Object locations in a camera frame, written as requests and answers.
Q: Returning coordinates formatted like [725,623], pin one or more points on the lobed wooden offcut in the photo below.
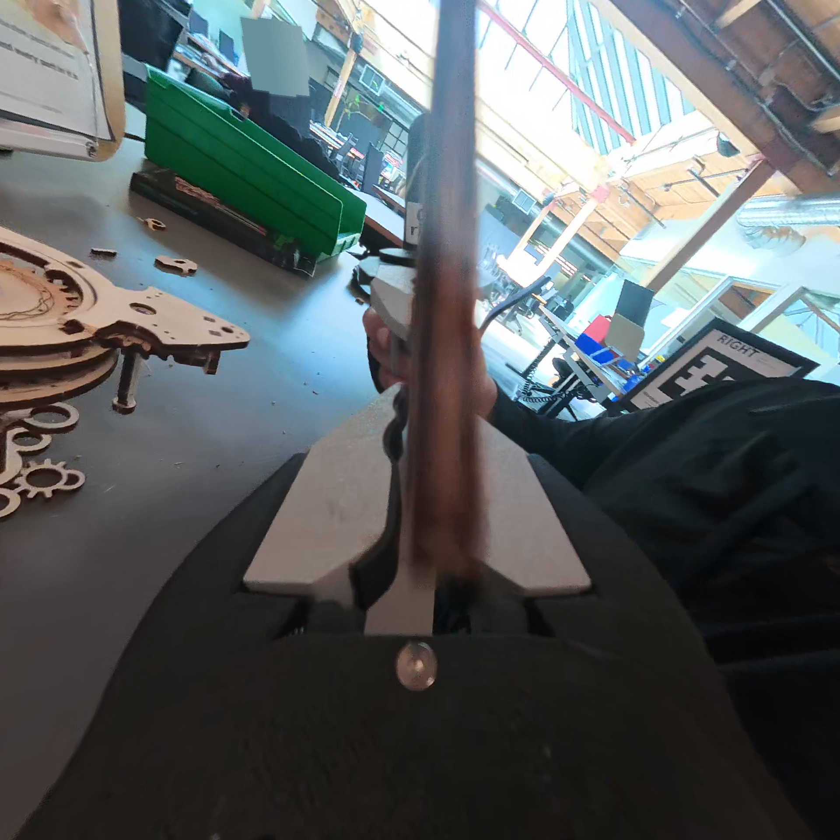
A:
[176,265]

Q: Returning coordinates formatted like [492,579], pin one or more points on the wooden parts sheet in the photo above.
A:
[443,328]

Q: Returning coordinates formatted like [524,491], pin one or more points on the person's right hand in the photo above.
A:
[387,361]

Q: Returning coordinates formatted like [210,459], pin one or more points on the black framed marker board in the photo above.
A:
[715,374]

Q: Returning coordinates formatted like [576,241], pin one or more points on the person's right forearm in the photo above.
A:
[558,433]

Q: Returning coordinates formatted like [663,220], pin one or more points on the wooden gear model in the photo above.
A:
[98,308]

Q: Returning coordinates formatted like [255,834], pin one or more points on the green plastic bin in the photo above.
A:
[229,157]

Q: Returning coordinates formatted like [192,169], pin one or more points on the printed instruction sheets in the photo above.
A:
[46,79]

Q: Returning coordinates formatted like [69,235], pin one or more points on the instruction sheet on wooden stand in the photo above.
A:
[113,65]

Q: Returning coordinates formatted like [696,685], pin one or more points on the black model box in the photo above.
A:
[216,220]

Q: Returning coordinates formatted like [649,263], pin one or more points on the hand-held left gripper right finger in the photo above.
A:
[531,531]

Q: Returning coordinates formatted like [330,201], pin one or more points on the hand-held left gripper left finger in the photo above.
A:
[321,518]

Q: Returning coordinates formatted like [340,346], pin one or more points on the small curly wooden offcut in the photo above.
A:
[152,224]

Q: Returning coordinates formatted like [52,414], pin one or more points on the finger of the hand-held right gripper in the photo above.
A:
[394,295]

